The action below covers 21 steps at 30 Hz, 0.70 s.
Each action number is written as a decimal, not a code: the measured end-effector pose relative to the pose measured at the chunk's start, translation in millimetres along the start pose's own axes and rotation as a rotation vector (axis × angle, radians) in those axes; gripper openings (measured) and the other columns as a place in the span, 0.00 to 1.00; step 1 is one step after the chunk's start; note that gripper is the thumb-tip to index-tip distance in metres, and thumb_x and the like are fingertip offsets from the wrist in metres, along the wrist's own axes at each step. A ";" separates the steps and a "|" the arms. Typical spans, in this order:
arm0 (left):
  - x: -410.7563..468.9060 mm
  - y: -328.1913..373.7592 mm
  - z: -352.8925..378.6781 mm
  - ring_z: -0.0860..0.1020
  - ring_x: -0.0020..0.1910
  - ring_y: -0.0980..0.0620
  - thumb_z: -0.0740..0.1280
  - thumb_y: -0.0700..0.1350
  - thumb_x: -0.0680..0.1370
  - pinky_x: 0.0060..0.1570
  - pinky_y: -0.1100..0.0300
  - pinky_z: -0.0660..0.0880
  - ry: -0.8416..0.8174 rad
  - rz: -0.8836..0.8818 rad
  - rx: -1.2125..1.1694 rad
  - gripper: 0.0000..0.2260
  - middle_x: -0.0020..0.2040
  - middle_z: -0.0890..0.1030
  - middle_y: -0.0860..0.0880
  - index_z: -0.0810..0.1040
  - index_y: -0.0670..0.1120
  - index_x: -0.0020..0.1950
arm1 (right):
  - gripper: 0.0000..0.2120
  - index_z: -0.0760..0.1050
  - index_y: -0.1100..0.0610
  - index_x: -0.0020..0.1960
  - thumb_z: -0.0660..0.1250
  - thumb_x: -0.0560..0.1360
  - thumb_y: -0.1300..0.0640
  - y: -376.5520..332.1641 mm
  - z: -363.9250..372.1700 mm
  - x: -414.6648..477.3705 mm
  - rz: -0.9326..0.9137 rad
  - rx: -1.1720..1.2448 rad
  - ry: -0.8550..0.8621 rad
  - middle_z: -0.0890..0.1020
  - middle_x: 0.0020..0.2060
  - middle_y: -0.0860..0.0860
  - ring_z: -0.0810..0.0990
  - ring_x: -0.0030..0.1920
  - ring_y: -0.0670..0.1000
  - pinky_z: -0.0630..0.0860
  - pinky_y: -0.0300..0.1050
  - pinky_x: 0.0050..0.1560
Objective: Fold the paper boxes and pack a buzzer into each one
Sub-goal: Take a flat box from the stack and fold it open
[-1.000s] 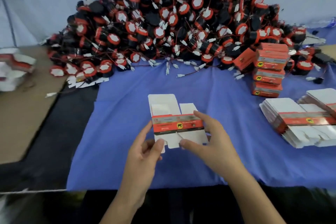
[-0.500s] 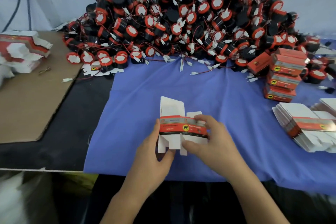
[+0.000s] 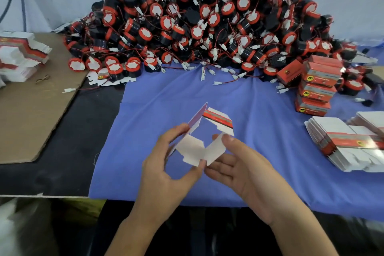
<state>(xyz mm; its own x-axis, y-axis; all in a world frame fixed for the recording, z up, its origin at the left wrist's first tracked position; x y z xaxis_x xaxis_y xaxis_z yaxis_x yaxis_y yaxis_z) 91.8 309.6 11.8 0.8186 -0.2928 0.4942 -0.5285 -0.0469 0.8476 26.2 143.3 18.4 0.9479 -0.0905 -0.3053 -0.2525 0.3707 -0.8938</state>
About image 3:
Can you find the person's left hand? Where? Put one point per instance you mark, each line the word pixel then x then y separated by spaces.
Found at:
pixel 159 190

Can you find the person's right hand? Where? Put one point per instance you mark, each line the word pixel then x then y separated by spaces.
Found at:
pixel 255 184

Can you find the stack of paper boxes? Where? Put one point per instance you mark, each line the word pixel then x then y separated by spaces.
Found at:
pixel 21 55
pixel 342 139

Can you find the pile of black red buzzers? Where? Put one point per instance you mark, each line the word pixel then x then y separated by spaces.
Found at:
pixel 204 25

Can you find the person's left forearm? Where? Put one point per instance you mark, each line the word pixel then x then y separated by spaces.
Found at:
pixel 135 238

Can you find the blue cloth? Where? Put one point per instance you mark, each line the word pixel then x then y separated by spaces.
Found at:
pixel 150 115

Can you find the brown cardboard sheet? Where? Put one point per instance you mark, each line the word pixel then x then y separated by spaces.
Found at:
pixel 30 121

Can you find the rubber band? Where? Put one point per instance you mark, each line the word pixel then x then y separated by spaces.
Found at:
pixel 42 77

